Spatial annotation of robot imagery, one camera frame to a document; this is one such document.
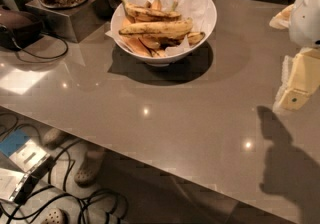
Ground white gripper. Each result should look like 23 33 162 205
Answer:
269 0 320 112

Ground large spotted banana front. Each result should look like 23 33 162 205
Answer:
118 18 193 38

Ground small banana right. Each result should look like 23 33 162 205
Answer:
187 32 205 46

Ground white ceramic bowl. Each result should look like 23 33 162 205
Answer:
110 0 218 68

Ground spotted banana rear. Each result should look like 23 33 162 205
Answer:
120 0 181 22

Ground orange banana lower left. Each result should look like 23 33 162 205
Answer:
122 37 151 57

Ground beige clog shoe middle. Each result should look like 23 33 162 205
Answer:
74 150 105 187

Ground beige clog shoe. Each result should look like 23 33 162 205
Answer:
41 208 67 224
74 150 105 187
42 128 67 147

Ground beige clog shoe upper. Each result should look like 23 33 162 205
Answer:
42 128 67 147

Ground dark round appliance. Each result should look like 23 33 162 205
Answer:
0 5 43 50

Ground grey electronics box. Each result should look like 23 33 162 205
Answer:
0 139 53 204

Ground blue paper sheet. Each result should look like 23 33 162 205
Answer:
0 129 29 157

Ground beige clog shoe bottom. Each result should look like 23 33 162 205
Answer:
41 208 67 224

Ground black appliance cable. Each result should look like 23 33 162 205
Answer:
9 33 70 62

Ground black floor cables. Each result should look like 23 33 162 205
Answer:
0 111 129 224

